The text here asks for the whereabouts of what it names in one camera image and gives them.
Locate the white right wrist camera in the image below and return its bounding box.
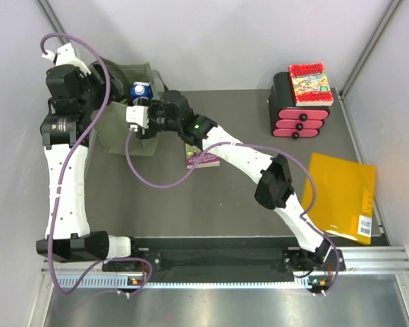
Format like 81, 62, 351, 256
125, 105, 149, 131

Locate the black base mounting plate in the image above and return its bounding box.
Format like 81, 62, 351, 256
102, 238, 347, 282

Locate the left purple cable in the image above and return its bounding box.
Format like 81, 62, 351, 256
40, 33, 154, 296

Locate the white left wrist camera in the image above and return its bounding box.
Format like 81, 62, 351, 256
42, 43, 91, 75

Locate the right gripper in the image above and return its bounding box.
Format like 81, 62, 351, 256
136, 102, 181, 141

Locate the yellow folder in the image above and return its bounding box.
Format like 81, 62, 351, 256
308, 153, 376, 245

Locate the black pink drawer unit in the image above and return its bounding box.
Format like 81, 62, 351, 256
267, 72, 330, 140

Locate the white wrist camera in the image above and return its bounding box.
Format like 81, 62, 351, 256
125, 105, 149, 131
42, 43, 91, 75

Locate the blue juice carton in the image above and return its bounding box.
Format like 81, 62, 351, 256
130, 82, 153, 106

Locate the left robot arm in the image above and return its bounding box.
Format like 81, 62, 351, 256
36, 64, 141, 270

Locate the aluminium frame rail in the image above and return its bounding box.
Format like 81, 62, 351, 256
55, 247, 409, 292

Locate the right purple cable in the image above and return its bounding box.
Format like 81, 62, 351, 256
124, 127, 342, 296

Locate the red comic book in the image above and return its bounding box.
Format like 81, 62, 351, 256
288, 62, 334, 107

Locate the green canvas bag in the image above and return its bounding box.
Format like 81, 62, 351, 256
88, 58, 166, 157

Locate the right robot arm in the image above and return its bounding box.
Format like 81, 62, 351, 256
125, 90, 339, 270

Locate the purple treehouse book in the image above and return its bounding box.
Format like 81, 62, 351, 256
185, 144, 219, 169

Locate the purple cable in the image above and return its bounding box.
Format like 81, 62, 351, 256
40, 33, 154, 296
124, 127, 342, 296

